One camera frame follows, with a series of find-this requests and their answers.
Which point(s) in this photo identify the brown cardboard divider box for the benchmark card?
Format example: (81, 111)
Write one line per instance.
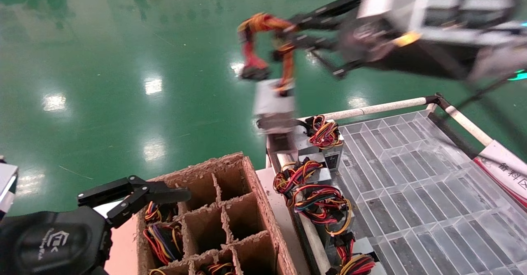
(243, 213)

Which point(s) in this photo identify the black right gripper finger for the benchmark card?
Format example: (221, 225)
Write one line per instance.
(325, 43)
(329, 11)

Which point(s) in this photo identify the clear plastic grid tray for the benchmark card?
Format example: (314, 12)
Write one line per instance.
(411, 184)

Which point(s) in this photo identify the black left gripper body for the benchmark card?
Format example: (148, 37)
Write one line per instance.
(49, 246)

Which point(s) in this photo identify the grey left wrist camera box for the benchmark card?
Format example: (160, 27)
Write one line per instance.
(6, 184)

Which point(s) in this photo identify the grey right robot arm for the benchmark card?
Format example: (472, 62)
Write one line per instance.
(502, 63)

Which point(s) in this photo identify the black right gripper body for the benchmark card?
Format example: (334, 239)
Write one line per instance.
(420, 61)

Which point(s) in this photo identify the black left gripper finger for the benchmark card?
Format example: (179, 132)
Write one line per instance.
(107, 189)
(127, 207)

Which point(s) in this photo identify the silver camera mount bracket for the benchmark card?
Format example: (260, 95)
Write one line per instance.
(461, 36)

